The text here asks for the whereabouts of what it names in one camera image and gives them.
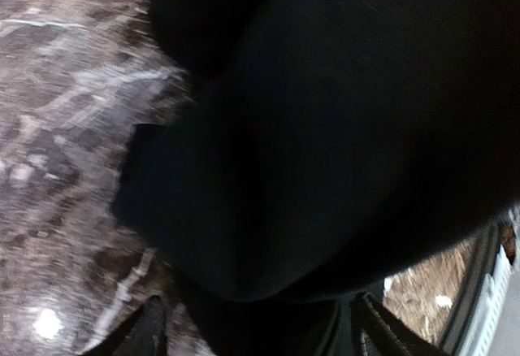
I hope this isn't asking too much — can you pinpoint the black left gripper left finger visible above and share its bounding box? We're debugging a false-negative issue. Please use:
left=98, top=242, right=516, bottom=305
left=84, top=295, right=167, bottom=356

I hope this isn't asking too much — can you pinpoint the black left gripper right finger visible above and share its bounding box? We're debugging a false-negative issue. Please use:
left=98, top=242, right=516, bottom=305
left=357, top=293, right=445, bottom=356

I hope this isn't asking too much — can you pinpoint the black t-shirt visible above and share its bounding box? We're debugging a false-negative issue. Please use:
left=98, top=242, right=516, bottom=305
left=112, top=0, right=519, bottom=355

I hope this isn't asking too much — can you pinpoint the white slotted cable duct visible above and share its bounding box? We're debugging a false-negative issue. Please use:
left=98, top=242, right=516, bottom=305
left=457, top=246, right=514, bottom=356

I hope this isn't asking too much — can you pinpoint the black aluminium front rail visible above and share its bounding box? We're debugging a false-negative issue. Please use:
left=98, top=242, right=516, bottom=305
left=439, top=226, right=501, bottom=355

